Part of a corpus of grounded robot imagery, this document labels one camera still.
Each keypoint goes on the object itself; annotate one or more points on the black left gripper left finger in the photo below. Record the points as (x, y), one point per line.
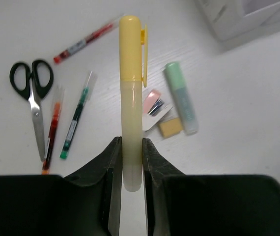
(84, 203)

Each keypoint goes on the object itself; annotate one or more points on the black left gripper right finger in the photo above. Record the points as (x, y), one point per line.
(207, 205)

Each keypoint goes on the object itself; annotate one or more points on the yellow highlighter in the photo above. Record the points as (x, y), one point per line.
(133, 60)

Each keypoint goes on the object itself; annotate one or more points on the yellow eraser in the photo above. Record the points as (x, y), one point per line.
(170, 127)

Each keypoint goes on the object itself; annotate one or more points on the pink white mini stapler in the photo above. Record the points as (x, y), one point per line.
(154, 109)

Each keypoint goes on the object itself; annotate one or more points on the orange pen refill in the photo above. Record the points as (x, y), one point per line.
(56, 111)

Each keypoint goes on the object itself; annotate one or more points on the green pen refill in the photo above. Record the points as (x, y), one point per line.
(85, 95)

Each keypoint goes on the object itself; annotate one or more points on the green highlighter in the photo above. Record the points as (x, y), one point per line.
(178, 88)

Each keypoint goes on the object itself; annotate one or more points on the red pen refill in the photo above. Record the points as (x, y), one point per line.
(82, 43)

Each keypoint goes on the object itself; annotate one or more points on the white compartment organizer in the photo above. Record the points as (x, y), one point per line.
(230, 24)

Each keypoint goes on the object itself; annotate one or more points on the black handled scissors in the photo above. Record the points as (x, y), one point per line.
(34, 92)

